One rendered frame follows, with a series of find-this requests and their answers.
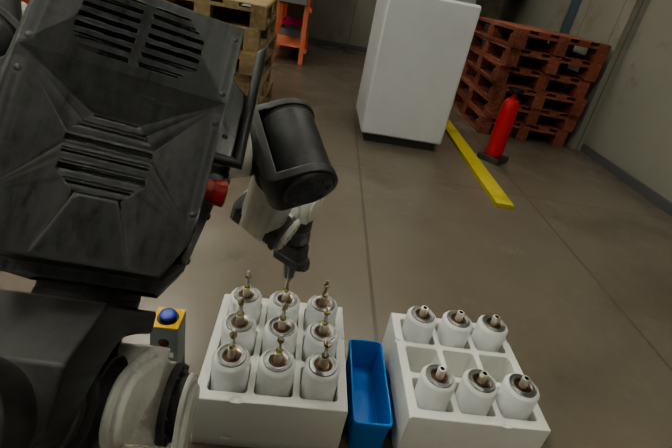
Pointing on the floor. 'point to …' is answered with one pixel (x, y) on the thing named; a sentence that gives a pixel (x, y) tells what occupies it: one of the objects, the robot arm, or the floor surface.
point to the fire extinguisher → (502, 130)
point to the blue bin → (367, 395)
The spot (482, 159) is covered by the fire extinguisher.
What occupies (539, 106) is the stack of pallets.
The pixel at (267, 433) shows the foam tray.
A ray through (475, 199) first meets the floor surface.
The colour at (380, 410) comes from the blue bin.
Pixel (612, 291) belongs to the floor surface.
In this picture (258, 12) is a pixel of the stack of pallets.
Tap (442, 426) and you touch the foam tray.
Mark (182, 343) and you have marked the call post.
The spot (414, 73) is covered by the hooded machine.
